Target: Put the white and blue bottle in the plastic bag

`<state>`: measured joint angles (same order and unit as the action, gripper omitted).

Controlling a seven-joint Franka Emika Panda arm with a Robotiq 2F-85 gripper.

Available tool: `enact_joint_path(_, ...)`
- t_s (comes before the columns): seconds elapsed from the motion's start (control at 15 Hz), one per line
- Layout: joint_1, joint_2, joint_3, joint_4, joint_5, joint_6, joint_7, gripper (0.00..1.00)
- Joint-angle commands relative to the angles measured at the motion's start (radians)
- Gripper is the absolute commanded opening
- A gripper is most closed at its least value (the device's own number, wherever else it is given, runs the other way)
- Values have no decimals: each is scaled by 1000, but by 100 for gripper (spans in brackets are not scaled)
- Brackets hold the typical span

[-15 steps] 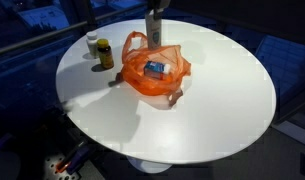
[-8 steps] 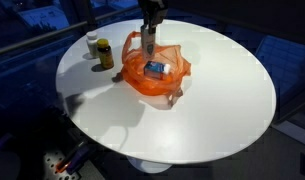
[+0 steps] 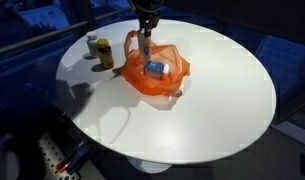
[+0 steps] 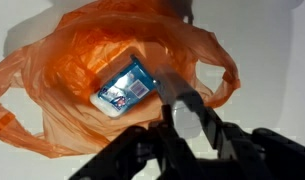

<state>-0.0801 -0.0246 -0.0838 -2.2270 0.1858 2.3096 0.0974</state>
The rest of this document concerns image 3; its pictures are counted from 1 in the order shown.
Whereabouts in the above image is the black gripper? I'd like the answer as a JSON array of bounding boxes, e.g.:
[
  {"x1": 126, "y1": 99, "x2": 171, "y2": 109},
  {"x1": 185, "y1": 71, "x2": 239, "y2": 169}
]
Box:
[{"x1": 137, "y1": 7, "x2": 162, "y2": 38}]

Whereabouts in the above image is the tall white and blue bottle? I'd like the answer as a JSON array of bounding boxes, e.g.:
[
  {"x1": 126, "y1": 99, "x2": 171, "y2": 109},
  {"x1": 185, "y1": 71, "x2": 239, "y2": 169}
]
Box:
[{"x1": 138, "y1": 28, "x2": 154, "y2": 63}]

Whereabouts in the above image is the brown bottle with yellow cap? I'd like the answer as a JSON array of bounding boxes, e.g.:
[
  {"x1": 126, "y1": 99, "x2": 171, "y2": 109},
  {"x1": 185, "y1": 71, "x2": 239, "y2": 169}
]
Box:
[{"x1": 96, "y1": 38, "x2": 115, "y2": 70}]

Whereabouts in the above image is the orange plastic bag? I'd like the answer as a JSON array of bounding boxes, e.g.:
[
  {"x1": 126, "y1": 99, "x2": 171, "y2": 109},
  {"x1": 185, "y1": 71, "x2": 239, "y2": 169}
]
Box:
[{"x1": 120, "y1": 29, "x2": 192, "y2": 98}]

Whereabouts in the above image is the white bottle with orange label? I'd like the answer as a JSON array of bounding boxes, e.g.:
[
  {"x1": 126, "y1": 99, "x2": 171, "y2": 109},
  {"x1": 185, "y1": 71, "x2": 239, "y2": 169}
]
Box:
[{"x1": 85, "y1": 30, "x2": 100, "y2": 59}]

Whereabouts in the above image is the blue and white box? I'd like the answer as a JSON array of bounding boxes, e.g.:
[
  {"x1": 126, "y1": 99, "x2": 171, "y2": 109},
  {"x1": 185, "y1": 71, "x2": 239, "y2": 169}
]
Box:
[{"x1": 143, "y1": 59, "x2": 171, "y2": 80}]

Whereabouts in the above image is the grey handrail bar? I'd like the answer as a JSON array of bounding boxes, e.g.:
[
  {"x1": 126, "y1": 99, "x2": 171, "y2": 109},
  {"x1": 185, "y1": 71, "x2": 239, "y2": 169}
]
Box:
[{"x1": 0, "y1": 8, "x2": 133, "y2": 58}]

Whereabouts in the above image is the purple and orange clamp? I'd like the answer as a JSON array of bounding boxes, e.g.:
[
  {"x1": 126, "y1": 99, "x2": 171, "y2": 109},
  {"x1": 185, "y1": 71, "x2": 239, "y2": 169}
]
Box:
[{"x1": 55, "y1": 145, "x2": 90, "y2": 175}]

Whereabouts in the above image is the perforated metal plate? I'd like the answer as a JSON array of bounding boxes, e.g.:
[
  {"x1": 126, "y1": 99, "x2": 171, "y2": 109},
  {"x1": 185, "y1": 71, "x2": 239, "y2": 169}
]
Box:
[{"x1": 36, "y1": 131, "x2": 82, "y2": 180}]

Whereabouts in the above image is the white table pedestal base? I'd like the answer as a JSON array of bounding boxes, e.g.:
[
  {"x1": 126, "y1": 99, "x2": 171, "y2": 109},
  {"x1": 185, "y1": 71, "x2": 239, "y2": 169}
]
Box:
[{"x1": 126, "y1": 156, "x2": 173, "y2": 175}]

